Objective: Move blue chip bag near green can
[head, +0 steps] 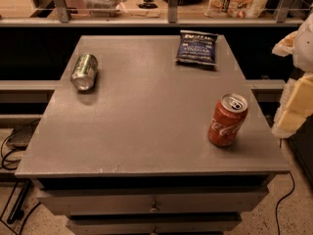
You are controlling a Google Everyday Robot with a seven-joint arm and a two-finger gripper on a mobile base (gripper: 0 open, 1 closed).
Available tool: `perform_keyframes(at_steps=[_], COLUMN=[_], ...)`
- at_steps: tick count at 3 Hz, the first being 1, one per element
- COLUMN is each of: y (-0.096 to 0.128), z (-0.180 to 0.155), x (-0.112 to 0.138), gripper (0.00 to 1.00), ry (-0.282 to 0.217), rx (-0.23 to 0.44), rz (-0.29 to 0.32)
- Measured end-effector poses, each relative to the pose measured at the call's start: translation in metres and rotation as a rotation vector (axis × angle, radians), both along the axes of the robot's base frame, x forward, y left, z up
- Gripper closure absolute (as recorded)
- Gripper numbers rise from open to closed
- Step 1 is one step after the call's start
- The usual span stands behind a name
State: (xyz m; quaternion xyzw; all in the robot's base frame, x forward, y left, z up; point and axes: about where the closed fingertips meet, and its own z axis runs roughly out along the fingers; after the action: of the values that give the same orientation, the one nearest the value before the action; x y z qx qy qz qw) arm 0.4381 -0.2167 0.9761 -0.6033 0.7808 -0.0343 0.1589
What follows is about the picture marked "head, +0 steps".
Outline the grey drawer cabinet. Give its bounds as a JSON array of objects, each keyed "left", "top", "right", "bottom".
[{"left": 16, "top": 36, "right": 289, "bottom": 220}]

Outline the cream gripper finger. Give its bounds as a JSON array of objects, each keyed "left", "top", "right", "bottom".
[
  {"left": 272, "top": 31, "right": 296, "bottom": 57},
  {"left": 272, "top": 74, "right": 313, "bottom": 138}
]

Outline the blue chip bag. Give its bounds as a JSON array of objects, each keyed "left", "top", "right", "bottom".
[{"left": 176, "top": 30, "right": 218, "bottom": 66}]

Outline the green soda can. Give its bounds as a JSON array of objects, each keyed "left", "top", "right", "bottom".
[{"left": 70, "top": 54, "right": 98, "bottom": 91}]

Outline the red coca-cola can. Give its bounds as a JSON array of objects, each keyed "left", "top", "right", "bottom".
[{"left": 208, "top": 93, "right": 248, "bottom": 147}]

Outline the clear plastic container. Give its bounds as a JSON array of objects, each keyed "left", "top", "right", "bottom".
[{"left": 84, "top": 0, "right": 122, "bottom": 17}]

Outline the metal railing shelf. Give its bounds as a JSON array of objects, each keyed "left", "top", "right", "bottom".
[{"left": 0, "top": 0, "right": 313, "bottom": 27}]

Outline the colourful snack bag on shelf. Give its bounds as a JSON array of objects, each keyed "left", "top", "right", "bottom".
[{"left": 204, "top": 0, "right": 268, "bottom": 19}]

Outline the black cable right floor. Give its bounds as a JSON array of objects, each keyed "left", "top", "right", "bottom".
[{"left": 275, "top": 171, "right": 296, "bottom": 235}]

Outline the black power adapter box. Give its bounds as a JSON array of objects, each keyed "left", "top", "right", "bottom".
[{"left": 6, "top": 126, "right": 34, "bottom": 149}]

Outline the black cables left floor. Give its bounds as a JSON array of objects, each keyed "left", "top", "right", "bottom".
[{"left": 0, "top": 119, "right": 42, "bottom": 235}]

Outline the lower drawer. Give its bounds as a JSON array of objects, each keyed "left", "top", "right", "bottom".
[{"left": 67, "top": 215, "right": 242, "bottom": 235}]

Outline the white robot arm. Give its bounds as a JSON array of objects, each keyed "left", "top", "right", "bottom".
[{"left": 272, "top": 14, "right": 313, "bottom": 138}]

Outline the upper drawer with knob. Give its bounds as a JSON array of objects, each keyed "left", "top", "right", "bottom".
[{"left": 37, "top": 187, "right": 268, "bottom": 215}]

